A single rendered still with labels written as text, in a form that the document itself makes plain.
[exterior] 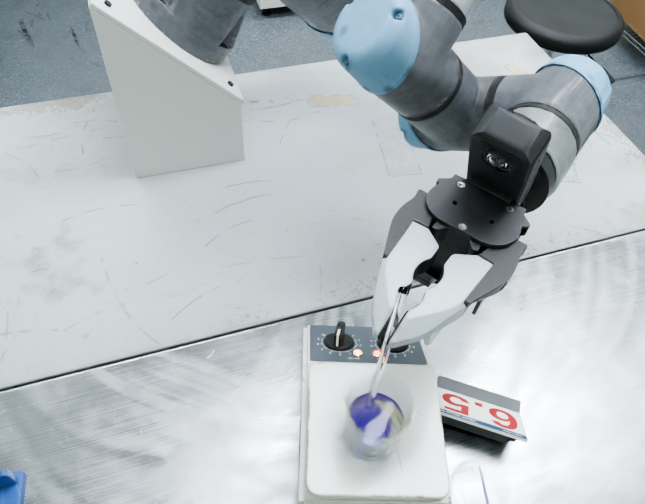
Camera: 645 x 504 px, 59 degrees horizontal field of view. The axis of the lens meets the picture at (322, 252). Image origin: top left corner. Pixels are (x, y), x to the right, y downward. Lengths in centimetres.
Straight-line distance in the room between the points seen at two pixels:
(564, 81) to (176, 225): 48
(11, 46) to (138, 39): 228
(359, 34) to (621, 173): 57
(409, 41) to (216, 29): 33
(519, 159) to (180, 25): 48
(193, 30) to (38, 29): 233
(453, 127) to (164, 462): 43
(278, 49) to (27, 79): 106
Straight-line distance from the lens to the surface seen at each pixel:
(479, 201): 44
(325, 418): 52
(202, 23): 75
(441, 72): 53
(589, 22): 190
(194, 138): 80
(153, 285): 71
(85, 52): 283
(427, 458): 52
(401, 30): 48
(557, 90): 56
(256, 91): 97
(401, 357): 59
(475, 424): 60
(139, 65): 73
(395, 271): 39
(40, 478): 64
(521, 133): 38
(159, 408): 63
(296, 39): 282
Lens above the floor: 147
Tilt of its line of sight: 52 degrees down
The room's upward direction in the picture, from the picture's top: 5 degrees clockwise
